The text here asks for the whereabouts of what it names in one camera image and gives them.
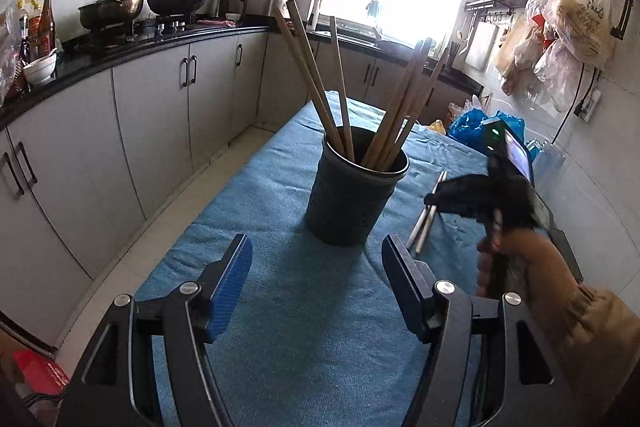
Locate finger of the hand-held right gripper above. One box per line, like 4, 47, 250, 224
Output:
426, 201, 490, 219
424, 174, 495, 206

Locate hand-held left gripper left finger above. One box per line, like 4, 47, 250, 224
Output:
57, 234, 254, 427

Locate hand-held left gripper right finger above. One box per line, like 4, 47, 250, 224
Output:
381, 234, 581, 427

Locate black perforated utensil holder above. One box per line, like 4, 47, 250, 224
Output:
306, 125, 410, 247

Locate person's right forearm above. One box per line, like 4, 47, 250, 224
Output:
520, 279, 640, 427

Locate person's right hand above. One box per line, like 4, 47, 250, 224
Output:
475, 228, 571, 303

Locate clear glass mug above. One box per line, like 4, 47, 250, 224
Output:
531, 141, 567, 188

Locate blue plastic bag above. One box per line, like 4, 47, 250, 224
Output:
447, 108, 527, 154

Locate blue towel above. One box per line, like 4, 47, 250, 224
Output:
135, 89, 541, 427

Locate white cutting board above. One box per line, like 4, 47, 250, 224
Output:
467, 21, 501, 72

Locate hanging plastic bags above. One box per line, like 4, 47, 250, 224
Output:
495, 0, 616, 112

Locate white kitchen base cabinets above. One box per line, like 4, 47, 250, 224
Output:
0, 27, 486, 348

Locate red box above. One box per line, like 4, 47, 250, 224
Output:
12, 348, 71, 403

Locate black kitchen countertop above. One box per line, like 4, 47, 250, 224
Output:
0, 19, 486, 130

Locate gas stove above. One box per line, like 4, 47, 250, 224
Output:
132, 18, 198, 42

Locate silver kitchen appliance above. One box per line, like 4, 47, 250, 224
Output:
242, 0, 297, 24

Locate white bowl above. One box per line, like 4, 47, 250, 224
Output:
22, 51, 58, 86

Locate steel pot with lid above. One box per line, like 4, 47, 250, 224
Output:
77, 0, 147, 30

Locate brown glass bottle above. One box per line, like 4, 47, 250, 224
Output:
39, 0, 56, 52

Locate white wall outlet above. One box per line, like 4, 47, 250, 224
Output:
574, 88, 602, 122

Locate black power cable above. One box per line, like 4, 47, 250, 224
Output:
550, 62, 601, 148

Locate black wall shelf rail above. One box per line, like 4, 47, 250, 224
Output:
464, 0, 533, 25

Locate black wall hook rack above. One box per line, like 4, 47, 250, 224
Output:
552, 0, 635, 42

